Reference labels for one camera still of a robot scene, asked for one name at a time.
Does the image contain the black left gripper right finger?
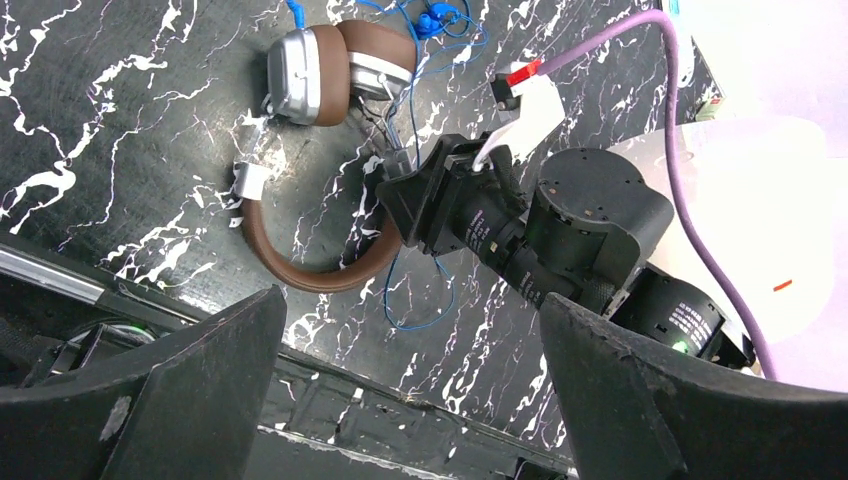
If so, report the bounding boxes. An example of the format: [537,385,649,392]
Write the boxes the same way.
[539,293,847,479]

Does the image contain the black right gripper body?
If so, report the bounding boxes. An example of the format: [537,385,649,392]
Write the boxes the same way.
[376,133,529,257]

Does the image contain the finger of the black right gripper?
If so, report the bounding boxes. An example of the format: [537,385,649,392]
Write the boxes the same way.
[363,149,413,193]

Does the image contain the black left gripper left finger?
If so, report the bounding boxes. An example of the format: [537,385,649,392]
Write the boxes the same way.
[1,287,287,479]

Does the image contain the brown silver headphones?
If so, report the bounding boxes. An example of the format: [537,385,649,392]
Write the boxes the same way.
[234,19,417,294]

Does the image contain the thin blue headphone cable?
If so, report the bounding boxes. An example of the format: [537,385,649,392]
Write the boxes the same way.
[286,0,492,333]

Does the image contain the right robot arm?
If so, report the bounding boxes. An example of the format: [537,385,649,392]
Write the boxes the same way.
[376,134,756,369]

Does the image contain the white cylindrical drum box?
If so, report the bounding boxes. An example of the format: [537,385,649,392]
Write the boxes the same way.
[606,115,848,346]

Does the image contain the small white green box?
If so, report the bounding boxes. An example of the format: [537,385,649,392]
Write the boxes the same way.
[695,96,725,122]

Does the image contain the blue white blister pack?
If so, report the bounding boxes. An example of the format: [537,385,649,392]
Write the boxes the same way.
[660,0,696,89]

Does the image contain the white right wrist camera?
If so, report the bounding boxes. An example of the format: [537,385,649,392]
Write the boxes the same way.
[472,60,565,172]

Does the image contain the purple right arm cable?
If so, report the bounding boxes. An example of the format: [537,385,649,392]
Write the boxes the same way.
[539,7,780,382]

